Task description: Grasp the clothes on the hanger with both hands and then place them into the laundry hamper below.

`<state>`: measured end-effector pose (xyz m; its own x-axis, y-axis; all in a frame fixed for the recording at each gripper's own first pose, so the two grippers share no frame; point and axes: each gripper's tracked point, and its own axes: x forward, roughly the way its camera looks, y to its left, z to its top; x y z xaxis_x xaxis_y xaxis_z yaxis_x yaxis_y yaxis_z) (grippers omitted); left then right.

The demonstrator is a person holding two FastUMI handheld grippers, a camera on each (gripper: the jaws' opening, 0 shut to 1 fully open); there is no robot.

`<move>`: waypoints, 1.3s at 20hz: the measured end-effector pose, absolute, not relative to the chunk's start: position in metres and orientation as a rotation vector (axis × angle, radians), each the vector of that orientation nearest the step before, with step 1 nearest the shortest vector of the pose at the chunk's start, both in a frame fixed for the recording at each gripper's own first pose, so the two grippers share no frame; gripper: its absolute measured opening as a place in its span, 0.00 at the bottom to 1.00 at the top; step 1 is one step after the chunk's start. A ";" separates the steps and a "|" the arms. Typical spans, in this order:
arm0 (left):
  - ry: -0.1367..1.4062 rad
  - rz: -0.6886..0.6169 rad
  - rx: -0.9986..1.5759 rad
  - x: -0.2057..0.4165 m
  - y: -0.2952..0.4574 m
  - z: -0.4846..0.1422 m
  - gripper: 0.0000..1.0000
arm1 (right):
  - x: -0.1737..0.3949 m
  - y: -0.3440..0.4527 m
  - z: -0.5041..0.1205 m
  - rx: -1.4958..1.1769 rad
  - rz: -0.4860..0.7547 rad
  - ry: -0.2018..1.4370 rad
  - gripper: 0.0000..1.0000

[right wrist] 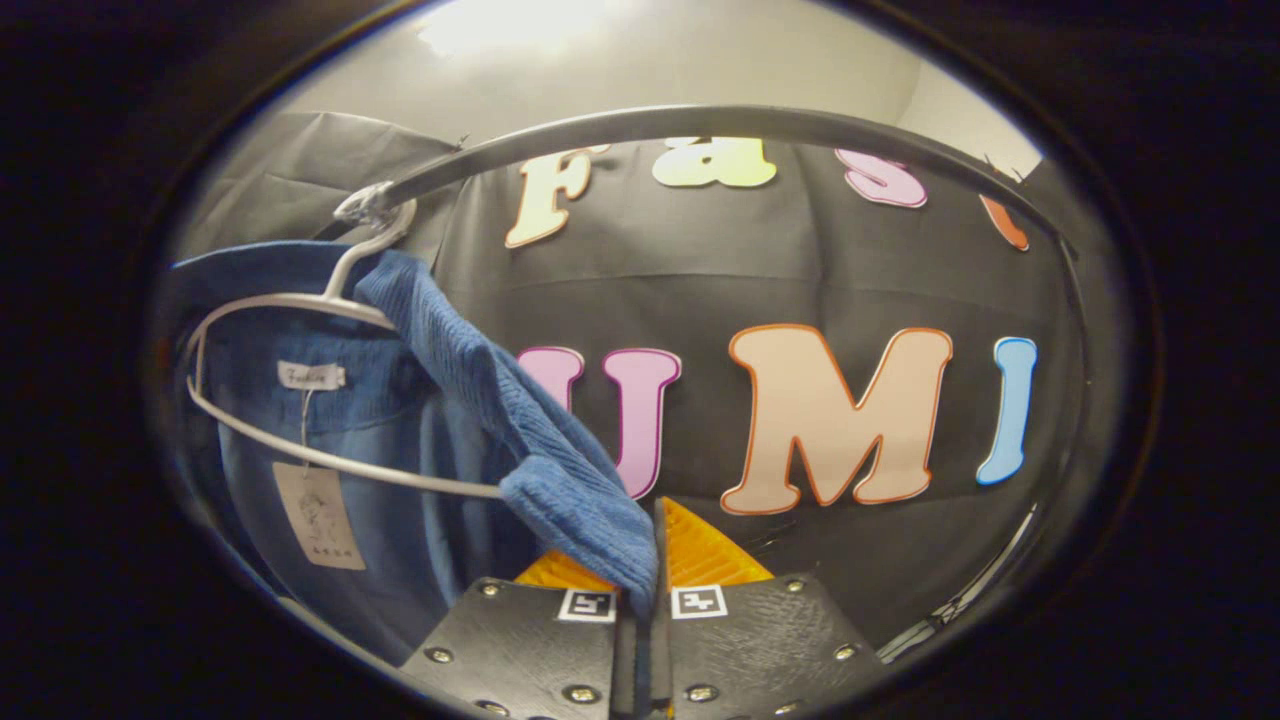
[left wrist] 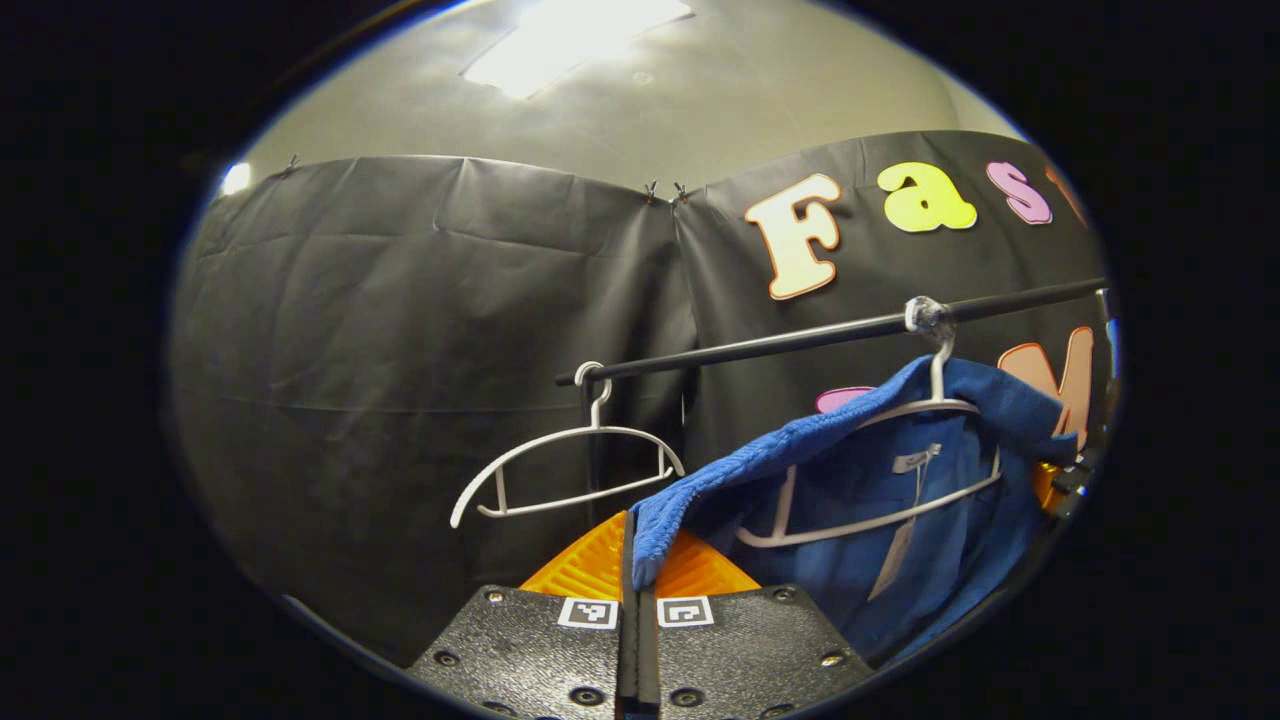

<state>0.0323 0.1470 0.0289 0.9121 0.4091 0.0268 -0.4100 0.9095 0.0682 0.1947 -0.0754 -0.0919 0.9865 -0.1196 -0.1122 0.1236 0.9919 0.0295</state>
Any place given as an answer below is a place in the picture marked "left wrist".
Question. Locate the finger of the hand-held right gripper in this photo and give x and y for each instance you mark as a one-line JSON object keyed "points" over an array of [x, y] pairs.
{"points": [[1072, 478]]}

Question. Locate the white hanger with taped hook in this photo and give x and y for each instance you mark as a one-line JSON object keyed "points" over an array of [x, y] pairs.
{"points": [[925, 316]]}

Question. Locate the black clothes rack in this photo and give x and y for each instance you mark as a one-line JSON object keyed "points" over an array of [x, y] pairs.
{"points": [[760, 343]]}

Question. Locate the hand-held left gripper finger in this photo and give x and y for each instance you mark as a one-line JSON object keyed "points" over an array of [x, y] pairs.
{"points": [[648, 660], [628, 660]]}

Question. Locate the small bright ceiling lamp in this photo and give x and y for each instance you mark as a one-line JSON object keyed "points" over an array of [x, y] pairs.
{"points": [[236, 179]]}

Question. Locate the empty white hanger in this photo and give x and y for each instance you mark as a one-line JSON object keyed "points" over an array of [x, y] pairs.
{"points": [[600, 429]]}

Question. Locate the black backdrop cloth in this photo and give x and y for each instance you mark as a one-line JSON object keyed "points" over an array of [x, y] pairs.
{"points": [[400, 300]]}

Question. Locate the rectangular ceiling light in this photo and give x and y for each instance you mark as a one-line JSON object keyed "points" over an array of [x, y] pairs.
{"points": [[570, 40]]}

